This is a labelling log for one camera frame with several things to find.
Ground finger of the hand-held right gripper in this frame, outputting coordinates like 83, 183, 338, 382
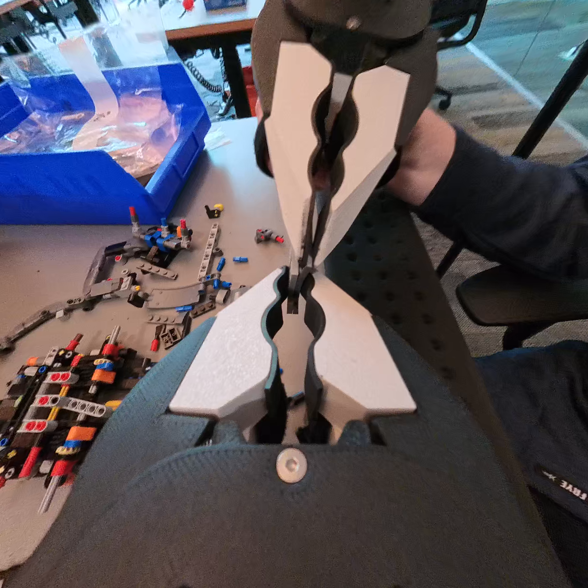
314, 63, 412, 268
265, 40, 335, 267

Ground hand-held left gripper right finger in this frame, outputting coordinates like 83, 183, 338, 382
299, 271, 417, 444

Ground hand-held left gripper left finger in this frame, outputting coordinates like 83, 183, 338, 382
169, 265, 291, 444

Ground short black lego piece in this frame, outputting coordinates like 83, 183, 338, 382
286, 266, 304, 315

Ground thin black lego rod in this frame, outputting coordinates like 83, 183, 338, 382
294, 181, 329, 281

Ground person's right forearm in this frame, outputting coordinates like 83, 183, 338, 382
416, 129, 588, 281

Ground dark grey curved lego panel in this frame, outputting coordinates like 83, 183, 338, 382
146, 281, 207, 309

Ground long light grey lego beam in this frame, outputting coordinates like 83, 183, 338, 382
198, 223, 221, 282

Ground dark grey studded lego plate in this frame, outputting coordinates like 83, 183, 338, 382
138, 262, 178, 282

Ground blue lego suspension assembly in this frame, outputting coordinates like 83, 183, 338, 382
129, 206, 194, 267

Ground multicoloured lego chassis assembly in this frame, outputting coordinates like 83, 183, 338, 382
0, 326, 152, 515

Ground person's right hand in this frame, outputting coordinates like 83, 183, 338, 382
385, 107, 458, 206

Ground red basket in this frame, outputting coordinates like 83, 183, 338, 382
243, 64, 256, 118

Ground black perforated panel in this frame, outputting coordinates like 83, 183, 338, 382
322, 188, 533, 488

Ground wooden desk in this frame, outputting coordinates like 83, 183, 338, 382
163, 0, 267, 118

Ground empty clear plastic bags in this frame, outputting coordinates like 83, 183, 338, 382
0, 9, 203, 177

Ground black chair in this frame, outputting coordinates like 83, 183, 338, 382
455, 264, 588, 352

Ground blue plastic bin with label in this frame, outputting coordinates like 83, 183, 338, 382
0, 62, 212, 226

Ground black coiled cable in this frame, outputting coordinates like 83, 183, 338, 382
186, 57, 226, 95

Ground dark grey lego link chain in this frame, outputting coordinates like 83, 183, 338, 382
0, 299, 90, 352

